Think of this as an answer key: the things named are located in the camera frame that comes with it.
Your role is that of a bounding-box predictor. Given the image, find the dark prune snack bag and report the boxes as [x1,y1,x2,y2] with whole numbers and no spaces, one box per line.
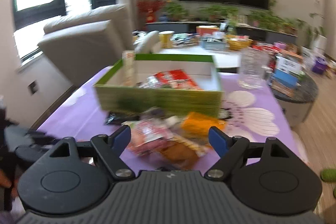
[122,107,182,155]

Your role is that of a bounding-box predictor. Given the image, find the brown cake snack pack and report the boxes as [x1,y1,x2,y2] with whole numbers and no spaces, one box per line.
[156,140,209,170]

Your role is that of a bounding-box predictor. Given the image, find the red checkered snack pack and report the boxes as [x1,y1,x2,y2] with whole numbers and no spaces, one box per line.
[153,69,202,90]

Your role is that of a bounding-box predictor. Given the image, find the beige stick sachet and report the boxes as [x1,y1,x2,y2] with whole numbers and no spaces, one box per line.
[122,51,136,86]

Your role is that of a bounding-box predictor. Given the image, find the person's left hand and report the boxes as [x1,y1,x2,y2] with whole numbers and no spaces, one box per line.
[0,169,13,189]

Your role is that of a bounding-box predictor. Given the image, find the black small snack packet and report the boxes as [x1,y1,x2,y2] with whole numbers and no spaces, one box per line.
[105,111,140,125]

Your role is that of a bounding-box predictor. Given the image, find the orange cake pack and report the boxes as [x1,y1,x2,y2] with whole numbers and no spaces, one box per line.
[181,112,227,138]

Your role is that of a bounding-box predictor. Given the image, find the purple floral tablecloth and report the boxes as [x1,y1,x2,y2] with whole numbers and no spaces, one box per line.
[39,68,309,163]

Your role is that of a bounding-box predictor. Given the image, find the green cardboard box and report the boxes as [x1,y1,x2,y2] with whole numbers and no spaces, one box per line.
[94,54,224,117]

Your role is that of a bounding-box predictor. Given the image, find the dark round side table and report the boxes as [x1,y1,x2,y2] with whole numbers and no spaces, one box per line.
[271,75,319,127]

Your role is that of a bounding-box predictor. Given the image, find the clear glass pitcher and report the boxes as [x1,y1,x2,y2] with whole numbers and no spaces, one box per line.
[238,47,272,89]

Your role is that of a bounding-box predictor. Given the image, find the white blue carton box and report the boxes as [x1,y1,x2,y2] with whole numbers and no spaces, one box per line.
[270,55,302,98]

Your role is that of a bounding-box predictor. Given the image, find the white round coffee table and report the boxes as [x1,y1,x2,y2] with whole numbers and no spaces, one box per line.
[159,46,241,69]

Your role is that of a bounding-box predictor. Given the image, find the green slipper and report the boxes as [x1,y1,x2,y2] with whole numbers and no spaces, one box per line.
[320,168,336,183]

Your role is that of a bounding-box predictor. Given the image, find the yellow woven basket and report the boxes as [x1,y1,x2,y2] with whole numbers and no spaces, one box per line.
[226,35,253,51]

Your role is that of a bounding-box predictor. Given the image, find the beige sofa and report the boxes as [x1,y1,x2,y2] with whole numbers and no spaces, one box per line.
[38,4,134,87]

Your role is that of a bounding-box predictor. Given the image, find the grey blue storage tray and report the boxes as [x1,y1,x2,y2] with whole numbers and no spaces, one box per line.
[200,36,227,52]

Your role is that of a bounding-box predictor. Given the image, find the purple gift bag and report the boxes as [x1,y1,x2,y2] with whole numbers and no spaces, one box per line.
[311,57,327,75]

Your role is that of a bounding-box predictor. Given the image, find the tv console cabinet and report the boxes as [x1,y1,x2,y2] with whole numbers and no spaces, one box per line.
[145,21,297,42]

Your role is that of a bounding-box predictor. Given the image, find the orange tissue box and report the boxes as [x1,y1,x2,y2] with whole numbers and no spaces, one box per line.
[196,26,219,36]

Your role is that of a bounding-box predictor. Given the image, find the yellow tin can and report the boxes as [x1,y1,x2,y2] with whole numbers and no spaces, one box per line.
[159,31,175,49]

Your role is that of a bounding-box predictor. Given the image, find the tall leafy potted plant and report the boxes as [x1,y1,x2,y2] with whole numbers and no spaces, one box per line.
[297,12,325,48]

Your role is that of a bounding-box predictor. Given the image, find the red flower vase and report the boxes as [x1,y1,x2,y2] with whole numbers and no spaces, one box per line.
[136,0,166,23]

